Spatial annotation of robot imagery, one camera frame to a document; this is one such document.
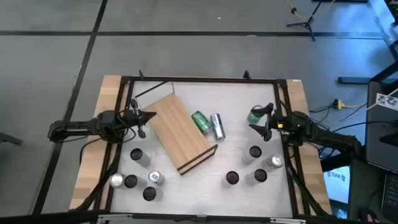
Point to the blue-tab silver-top can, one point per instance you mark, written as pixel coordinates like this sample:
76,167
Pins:
156,176

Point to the black tripod stand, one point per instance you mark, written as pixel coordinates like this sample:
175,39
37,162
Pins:
308,24

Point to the dark stand foot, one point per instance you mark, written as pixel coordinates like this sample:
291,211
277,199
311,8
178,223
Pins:
9,138

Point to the silver blue slim can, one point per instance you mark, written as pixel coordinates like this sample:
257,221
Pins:
217,126

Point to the black keyboard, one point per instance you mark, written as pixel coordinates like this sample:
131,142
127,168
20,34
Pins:
390,199

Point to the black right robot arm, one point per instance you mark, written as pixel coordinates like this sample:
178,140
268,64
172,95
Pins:
326,135

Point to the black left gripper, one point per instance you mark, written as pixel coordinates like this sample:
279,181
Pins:
132,119

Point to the yellow power strip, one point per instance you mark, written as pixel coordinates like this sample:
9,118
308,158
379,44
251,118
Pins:
339,104

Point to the green Sprite can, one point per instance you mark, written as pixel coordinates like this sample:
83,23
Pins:
254,116

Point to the black table foot bar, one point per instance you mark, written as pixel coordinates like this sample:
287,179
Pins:
354,80

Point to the green soda can lying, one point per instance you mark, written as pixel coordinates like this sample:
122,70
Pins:
201,122

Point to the white number label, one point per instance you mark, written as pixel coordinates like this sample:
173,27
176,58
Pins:
387,101

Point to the black-top Celsius can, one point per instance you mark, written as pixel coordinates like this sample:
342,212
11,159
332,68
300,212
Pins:
255,151
260,175
232,177
131,181
136,154
149,193

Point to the white SA6 sign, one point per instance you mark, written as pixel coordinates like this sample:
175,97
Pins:
337,186

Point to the black metal table frame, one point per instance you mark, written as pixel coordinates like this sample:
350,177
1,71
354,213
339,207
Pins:
202,79

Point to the wooden tray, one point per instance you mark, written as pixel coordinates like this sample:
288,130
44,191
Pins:
177,130

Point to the black rig crossbar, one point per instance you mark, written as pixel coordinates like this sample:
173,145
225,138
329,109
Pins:
62,217

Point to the silver-top slim can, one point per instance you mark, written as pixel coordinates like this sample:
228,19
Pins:
274,161
117,180

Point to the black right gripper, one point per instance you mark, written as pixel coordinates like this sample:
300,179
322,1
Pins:
276,123

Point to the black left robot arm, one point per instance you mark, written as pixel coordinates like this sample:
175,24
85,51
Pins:
77,126

